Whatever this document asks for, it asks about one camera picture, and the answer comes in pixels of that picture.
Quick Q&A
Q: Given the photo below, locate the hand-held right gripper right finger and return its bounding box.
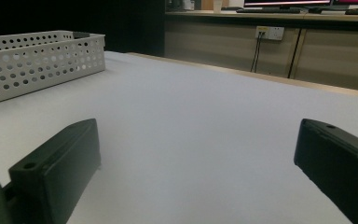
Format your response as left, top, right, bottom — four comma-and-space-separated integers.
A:
293, 118, 358, 224

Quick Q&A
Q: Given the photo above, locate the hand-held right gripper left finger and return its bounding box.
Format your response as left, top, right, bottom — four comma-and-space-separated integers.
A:
8, 118, 103, 224

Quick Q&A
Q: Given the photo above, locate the wooden table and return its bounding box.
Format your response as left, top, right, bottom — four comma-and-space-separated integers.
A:
126, 51, 358, 101

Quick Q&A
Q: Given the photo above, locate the white wall socket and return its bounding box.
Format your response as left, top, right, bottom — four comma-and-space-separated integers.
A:
255, 25, 285, 42

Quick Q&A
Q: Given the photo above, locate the black curtain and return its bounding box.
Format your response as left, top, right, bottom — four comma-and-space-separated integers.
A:
0, 0, 166, 58

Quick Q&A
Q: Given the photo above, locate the black power cable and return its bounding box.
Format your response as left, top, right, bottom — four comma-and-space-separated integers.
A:
253, 32, 265, 74
250, 32, 261, 73

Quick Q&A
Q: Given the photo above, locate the wooden panelled desk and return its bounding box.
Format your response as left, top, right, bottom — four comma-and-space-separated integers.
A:
164, 9, 358, 93

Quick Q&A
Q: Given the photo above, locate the white perforated plastic basket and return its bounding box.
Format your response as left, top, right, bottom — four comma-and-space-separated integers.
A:
0, 30, 106, 107

